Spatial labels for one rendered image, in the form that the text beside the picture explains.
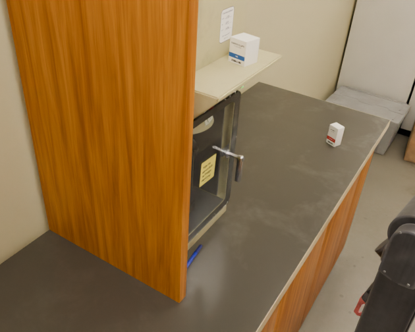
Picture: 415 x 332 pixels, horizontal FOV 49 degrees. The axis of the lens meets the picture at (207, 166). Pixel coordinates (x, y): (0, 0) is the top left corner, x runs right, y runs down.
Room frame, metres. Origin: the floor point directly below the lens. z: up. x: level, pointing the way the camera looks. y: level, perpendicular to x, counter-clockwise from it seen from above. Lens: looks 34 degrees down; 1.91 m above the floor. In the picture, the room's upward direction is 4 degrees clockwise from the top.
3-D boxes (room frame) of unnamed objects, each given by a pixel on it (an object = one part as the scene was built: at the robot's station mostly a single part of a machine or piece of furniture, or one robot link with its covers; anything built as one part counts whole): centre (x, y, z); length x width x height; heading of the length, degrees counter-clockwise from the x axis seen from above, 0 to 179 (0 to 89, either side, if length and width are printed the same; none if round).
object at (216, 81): (1.00, -0.04, 1.46); 0.32 x 0.12 x 0.10; 150
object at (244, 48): (1.04, -0.07, 1.54); 0.05 x 0.05 x 0.06; 49
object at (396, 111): (3.41, -1.28, 0.17); 0.60 x 0.42 x 0.33; 58
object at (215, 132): (1.02, 0.00, 1.19); 0.30 x 0.01 x 0.40; 150
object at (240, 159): (1.10, -0.08, 1.17); 0.05 x 0.03 x 0.10; 60
